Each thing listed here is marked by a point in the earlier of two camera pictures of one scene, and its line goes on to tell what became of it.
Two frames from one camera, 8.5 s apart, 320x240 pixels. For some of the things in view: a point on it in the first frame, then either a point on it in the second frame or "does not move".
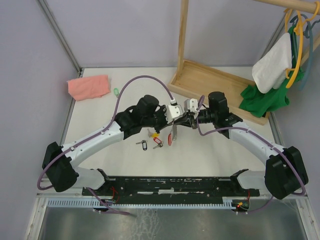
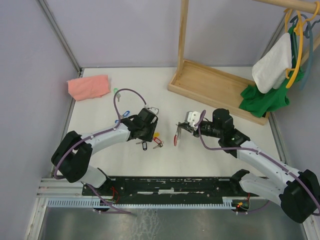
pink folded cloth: [88, 87] does not move
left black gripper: [162, 110] to [149, 137]
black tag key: [144, 144] does not move
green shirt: [258, 103] does not move
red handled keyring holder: [172, 135] to [175, 140]
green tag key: [116, 92] does not move
